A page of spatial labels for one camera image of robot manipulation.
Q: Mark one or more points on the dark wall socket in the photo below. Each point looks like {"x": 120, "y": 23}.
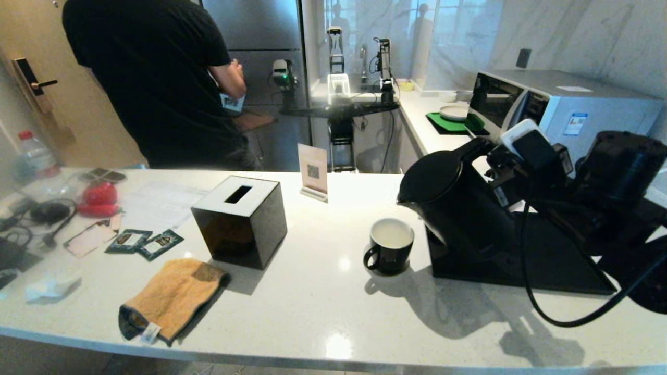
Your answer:
{"x": 522, "y": 59}

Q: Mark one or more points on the white plate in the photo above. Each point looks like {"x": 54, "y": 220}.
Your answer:
{"x": 453, "y": 113}

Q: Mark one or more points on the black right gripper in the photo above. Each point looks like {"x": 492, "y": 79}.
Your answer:
{"x": 547, "y": 179}

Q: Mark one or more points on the beige paper packet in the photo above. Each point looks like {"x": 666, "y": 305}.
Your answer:
{"x": 91, "y": 239}

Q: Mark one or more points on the crumpled white tissue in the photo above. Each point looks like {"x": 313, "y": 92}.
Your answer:
{"x": 52, "y": 288}

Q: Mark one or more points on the grey steel refrigerator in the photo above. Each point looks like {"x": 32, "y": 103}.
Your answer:
{"x": 260, "y": 26}

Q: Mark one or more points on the orange microfiber cloth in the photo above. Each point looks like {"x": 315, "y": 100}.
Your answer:
{"x": 172, "y": 297}

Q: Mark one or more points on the red toy bell pepper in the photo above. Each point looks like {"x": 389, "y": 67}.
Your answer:
{"x": 100, "y": 194}

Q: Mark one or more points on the dark green tea sachet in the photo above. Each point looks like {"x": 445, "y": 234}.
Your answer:
{"x": 127, "y": 241}
{"x": 161, "y": 245}

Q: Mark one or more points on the clear water bottle red cap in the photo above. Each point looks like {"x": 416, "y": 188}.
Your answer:
{"x": 36, "y": 161}

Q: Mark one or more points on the black electric kettle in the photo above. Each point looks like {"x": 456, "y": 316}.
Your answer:
{"x": 458, "y": 208}

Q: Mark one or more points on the small white bowl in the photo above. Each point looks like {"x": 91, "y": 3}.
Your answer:
{"x": 454, "y": 97}

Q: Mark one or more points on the printed white paper sheet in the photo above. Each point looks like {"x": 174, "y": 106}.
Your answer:
{"x": 161, "y": 205}

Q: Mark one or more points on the white and black mast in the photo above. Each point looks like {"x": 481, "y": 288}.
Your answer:
{"x": 338, "y": 86}

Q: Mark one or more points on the black tissue box white top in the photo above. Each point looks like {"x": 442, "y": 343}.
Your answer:
{"x": 239, "y": 229}

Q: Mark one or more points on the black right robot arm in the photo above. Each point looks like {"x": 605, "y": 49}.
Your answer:
{"x": 620, "y": 172}

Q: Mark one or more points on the chrome faucet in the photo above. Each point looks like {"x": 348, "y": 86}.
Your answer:
{"x": 363, "y": 62}

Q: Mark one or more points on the black mug white inside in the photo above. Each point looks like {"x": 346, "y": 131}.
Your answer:
{"x": 388, "y": 250}

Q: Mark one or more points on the black teleoperation stand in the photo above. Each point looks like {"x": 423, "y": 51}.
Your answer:
{"x": 341, "y": 135}

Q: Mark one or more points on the beige QR code sign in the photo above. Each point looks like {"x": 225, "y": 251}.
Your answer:
{"x": 312, "y": 172}

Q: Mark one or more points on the black computer mouse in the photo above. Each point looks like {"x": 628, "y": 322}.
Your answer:
{"x": 49, "y": 213}

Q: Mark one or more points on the brown wooden side table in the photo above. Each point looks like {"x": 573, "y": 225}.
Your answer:
{"x": 255, "y": 120}

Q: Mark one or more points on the silver microwave oven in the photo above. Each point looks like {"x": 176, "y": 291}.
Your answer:
{"x": 583, "y": 99}

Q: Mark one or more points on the open laptop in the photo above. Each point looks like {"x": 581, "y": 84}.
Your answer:
{"x": 232, "y": 102}

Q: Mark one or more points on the dark brown coaster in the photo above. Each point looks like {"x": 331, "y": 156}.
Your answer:
{"x": 107, "y": 176}

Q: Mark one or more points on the green silicone mat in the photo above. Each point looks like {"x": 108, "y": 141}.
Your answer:
{"x": 443, "y": 125}

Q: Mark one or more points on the flat black pad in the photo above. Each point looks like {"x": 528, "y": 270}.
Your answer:
{"x": 15, "y": 255}

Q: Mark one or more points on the red toy chili pepper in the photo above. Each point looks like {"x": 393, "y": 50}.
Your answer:
{"x": 99, "y": 210}

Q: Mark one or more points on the black rectangular serving tray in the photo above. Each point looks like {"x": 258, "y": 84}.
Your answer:
{"x": 552, "y": 265}

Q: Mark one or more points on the beige wooden door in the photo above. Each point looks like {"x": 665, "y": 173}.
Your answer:
{"x": 36, "y": 41}

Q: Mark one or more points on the black electronic door lock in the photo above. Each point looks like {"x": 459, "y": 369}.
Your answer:
{"x": 25, "y": 75}

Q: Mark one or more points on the person in black shirt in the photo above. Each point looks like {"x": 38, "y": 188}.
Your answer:
{"x": 146, "y": 78}

